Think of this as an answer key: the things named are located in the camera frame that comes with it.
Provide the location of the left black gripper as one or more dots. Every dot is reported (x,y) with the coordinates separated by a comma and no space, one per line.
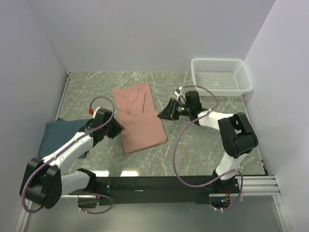
(117,128)

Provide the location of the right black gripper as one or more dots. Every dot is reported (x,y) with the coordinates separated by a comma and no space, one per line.
(170,111)

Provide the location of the pink t shirt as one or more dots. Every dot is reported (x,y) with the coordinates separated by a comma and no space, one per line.
(138,115)

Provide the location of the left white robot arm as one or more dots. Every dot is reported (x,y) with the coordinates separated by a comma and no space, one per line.
(47,179)

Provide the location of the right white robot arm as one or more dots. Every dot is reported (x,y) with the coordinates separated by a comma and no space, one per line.
(237,135)

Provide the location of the white plastic basket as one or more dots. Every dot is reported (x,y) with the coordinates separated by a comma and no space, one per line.
(221,76)

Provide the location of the folded blue t shirt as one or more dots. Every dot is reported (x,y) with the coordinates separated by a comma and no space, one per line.
(57,133)

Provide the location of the black base beam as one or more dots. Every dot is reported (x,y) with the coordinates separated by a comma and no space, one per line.
(160,189)

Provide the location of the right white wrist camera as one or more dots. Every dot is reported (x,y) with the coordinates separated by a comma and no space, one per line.
(178,93)

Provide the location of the aluminium frame rail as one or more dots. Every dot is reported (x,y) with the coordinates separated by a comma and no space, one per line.
(252,186)

